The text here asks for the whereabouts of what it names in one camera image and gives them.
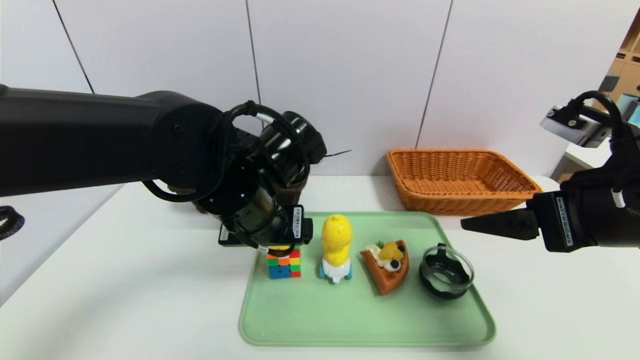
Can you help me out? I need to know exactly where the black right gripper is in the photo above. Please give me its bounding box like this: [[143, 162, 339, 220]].
[[460, 178, 640, 253]]

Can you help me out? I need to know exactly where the toy waffle slice with fruit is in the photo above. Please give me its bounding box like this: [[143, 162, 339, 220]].
[[360, 240, 410, 296]]

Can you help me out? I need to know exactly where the yellow duck toy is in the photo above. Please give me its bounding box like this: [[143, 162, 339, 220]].
[[318, 214, 354, 284]]

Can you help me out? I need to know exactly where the multicoloured puzzle cube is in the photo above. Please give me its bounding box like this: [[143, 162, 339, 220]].
[[266, 245, 302, 279]]

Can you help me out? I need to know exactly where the orange wicker basket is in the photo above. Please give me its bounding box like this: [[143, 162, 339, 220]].
[[386, 148, 544, 217]]

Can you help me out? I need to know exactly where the white side table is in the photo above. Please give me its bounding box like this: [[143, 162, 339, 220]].
[[552, 140, 613, 183]]

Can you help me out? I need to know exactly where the teal cylindrical container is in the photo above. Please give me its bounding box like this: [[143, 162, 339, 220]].
[[617, 95, 640, 126]]

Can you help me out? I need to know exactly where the light green plastic tray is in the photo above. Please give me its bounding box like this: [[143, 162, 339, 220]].
[[238, 211, 497, 347]]

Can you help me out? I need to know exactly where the brown wooden shelf unit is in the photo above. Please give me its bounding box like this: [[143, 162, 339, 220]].
[[590, 10, 640, 113]]

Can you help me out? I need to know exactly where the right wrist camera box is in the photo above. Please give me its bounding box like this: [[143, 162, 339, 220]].
[[540, 104, 613, 149]]

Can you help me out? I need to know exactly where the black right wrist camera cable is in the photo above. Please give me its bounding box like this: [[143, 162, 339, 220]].
[[565, 90, 626, 151]]

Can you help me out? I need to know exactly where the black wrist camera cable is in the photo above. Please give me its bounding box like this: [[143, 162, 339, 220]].
[[141, 100, 313, 251], [565, 90, 626, 151]]

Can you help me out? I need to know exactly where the black left wrist camera cable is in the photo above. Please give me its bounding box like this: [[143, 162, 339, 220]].
[[141, 100, 313, 251]]

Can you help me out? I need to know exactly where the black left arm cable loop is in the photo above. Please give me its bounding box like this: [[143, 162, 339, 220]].
[[0, 206, 25, 241]]

